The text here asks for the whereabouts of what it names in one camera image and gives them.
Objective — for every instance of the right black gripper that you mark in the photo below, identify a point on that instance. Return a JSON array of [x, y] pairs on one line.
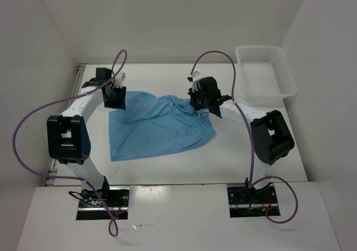
[[193, 101]]

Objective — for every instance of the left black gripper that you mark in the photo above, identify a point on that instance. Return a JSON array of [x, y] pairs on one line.
[[120, 103]]

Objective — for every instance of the light blue shorts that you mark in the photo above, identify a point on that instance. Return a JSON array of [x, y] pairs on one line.
[[153, 126]]

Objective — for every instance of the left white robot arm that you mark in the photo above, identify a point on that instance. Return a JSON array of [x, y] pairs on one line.
[[68, 137]]

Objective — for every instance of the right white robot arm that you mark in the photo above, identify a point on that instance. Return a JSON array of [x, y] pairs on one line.
[[268, 131]]

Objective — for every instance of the white plastic basket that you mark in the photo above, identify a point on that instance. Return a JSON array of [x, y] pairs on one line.
[[265, 74]]

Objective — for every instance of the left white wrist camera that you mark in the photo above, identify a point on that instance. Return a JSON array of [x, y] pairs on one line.
[[118, 80]]

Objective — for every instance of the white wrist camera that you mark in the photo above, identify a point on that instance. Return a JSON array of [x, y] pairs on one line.
[[118, 80], [194, 78]]

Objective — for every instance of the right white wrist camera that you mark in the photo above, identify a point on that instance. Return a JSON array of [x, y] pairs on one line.
[[194, 78]]

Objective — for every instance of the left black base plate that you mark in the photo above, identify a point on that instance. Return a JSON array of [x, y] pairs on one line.
[[91, 208]]

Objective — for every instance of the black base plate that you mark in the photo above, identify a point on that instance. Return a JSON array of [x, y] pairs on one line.
[[91, 208], [241, 205]]

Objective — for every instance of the aluminium table edge rail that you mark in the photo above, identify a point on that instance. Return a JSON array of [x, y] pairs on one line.
[[50, 182]]

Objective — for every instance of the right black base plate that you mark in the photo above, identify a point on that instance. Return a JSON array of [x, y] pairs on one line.
[[241, 205]]

